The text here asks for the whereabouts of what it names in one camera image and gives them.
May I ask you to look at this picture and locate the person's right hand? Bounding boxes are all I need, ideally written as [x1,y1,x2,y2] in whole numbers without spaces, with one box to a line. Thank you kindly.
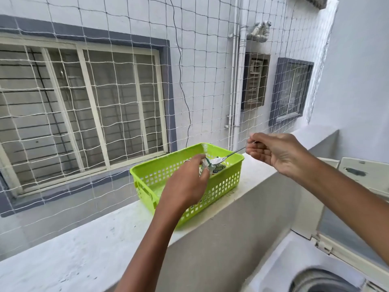
[245,132,308,180]

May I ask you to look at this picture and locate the person's left hand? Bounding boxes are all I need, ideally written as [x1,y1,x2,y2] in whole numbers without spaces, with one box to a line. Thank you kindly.
[158,153,211,212]

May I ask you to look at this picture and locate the white green detergent packet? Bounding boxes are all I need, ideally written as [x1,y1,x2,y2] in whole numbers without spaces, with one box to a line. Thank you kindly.
[199,157,227,180]

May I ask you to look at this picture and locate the metal spoon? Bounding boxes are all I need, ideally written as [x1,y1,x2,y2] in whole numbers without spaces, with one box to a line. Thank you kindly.
[212,142,259,164]

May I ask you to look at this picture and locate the person's right forearm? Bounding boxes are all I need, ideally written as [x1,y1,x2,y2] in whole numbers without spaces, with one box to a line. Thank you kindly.
[290,155,389,268]

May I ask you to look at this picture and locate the person's left forearm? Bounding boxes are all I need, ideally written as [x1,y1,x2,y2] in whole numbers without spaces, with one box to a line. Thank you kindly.
[114,196,189,292]

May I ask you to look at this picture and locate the grey pipe elbow fittings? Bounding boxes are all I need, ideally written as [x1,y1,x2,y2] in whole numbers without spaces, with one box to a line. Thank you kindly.
[246,20,272,43]

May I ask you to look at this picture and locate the green plastic basket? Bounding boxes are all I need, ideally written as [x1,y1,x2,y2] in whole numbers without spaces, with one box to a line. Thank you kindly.
[130,143,245,228]

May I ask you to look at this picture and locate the small grey framed window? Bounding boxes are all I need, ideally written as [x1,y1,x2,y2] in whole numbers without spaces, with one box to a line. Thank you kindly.
[269,57,315,127]

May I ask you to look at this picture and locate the louvred vent window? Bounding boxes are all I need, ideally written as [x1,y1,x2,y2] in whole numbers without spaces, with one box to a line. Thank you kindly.
[241,52,270,112]

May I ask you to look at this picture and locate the white vertical drain pipes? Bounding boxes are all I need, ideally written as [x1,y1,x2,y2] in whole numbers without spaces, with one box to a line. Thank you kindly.
[226,0,249,151]

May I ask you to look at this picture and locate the white safety net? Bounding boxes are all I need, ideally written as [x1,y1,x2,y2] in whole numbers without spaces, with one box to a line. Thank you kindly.
[0,0,341,262]

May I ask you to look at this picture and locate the white washing machine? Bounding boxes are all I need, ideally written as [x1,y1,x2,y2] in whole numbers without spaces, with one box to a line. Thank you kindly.
[243,157,389,292]

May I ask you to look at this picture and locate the washing machine lid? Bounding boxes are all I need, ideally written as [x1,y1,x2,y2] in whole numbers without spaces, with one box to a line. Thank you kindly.
[315,157,389,271]

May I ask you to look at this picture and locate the large cream framed window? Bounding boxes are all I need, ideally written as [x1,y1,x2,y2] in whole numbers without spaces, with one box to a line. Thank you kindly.
[0,15,178,214]

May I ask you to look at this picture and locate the black hanging cable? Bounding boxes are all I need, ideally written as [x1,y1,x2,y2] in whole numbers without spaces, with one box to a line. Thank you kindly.
[170,0,192,153]

